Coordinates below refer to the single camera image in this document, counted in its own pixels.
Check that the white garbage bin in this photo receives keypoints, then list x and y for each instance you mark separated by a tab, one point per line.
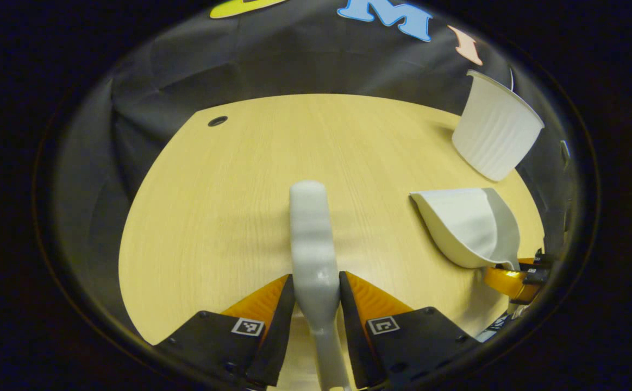
495	130

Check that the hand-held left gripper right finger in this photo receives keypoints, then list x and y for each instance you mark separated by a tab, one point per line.
354	336

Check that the grey dustpan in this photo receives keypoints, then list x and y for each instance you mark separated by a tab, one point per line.
468	222

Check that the small grey broom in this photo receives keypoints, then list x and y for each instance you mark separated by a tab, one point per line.
313	255

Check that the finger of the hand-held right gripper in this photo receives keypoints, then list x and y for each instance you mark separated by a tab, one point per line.
506	279

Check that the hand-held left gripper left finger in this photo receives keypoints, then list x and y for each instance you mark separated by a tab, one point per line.
280	331

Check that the black backdrop cloth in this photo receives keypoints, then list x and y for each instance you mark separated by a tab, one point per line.
267	60

